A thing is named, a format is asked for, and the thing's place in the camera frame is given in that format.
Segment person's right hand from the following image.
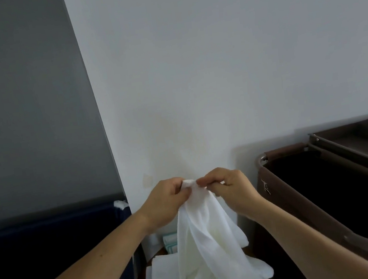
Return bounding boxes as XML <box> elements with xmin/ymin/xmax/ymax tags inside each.
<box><xmin>194</xmin><ymin>160</ymin><xmax>271</xmax><ymax>231</ymax></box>

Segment person's left hand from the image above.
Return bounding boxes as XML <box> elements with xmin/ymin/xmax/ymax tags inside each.
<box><xmin>133</xmin><ymin>175</ymin><xmax>199</xmax><ymax>237</ymax></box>

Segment teal white boxes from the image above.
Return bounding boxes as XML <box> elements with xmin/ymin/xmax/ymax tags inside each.
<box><xmin>161</xmin><ymin>232</ymin><xmax>182</xmax><ymax>255</ymax></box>

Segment brown housekeeping cart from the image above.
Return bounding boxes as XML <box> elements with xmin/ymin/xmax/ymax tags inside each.
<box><xmin>236</xmin><ymin>115</ymin><xmax>368</xmax><ymax>279</ymax></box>

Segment person's right forearm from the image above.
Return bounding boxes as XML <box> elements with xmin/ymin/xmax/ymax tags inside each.
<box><xmin>251</xmin><ymin>181</ymin><xmax>368</xmax><ymax>279</ymax></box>

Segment grey door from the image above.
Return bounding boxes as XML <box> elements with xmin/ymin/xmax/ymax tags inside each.
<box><xmin>0</xmin><ymin>0</ymin><xmax>128</xmax><ymax>223</ymax></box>

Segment navy laundry hamper white frame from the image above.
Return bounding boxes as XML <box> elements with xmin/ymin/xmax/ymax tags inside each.
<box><xmin>0</xmin><ymin>191</ymin><xmax>145</xmax><ymax>279</ymax></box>

